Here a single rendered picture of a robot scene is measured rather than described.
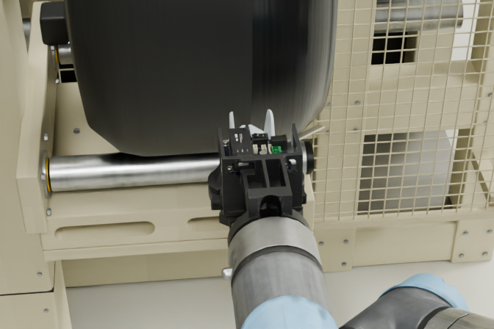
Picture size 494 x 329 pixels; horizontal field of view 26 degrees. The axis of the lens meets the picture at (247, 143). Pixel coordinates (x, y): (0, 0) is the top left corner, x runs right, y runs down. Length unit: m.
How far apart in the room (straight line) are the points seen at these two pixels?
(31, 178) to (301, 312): 0.61
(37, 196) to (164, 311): 1.11
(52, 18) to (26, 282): 0.39
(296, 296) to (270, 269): 0.04
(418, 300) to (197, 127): 0.38
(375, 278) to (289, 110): 1.33
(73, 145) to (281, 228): 0.77
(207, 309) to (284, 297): 1.62
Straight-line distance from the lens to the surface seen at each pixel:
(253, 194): 0.87
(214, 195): 0.99
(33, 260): 1.59
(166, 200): 1.39
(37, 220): 1.37
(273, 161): 0.92
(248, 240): 0.86
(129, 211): 1.38
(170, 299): 2.43
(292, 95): 1.17
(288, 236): 0.85
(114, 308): 2.43
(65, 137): 1.60
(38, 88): 1.46
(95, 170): 1.37
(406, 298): 0.94
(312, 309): 0.79
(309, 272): 0.83
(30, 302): 1.66
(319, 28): 1.13
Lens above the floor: 1.81
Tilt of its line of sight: 40 degrees down
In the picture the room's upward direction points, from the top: straight up
